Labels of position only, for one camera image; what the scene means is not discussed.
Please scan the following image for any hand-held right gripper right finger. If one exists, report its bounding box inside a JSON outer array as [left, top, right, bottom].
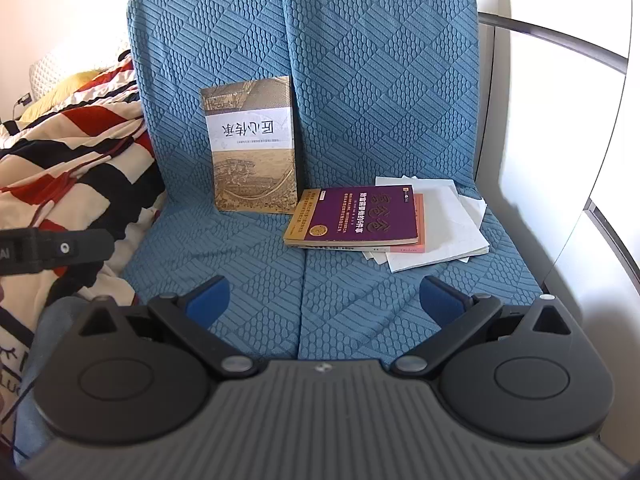
[[390, 276, 573, 377]]

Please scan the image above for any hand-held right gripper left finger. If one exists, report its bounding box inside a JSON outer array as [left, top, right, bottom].
[[75, 276, 261, 380]]

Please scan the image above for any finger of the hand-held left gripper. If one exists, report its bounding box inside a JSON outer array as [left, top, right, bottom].
[[0, 227, 115, 277]]

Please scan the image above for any white paper sheet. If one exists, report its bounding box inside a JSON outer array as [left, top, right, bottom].
[[375, 175, 457, 197], [387, 180, 491, 273]]

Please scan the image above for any white cartoon-cover book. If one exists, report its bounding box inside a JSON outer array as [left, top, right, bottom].
[[300, 192, 426, 254]]

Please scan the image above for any purple book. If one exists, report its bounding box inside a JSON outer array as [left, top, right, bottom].
[[283, 185, 420, 248]]

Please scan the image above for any beige painting-cover book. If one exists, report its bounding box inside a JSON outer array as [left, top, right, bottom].
[[200, 76, 298, 215]]

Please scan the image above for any red black striped blanket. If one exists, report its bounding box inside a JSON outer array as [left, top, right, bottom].
[[0, 52, 168, 311]]

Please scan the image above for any white printed cloth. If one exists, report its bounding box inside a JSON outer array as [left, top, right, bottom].
[[0, 305, 38, 411]]

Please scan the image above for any yellow pillow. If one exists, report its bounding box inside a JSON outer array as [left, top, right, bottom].
[[20, 72, 117, 121]]

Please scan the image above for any white textured pillow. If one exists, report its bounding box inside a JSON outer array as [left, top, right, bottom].
[[29, 35, 132, 92]]

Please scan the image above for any blue textured sofa cover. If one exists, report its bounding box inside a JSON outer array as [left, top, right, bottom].
[[120, 0, 543, 361]]

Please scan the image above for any black charger cable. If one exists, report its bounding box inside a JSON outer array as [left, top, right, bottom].
[[9, 91, 35, 122]]

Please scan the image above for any black frame strip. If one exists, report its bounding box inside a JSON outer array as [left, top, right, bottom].
[[477, 12, 629, 74], [582, 199, 640, 281]]

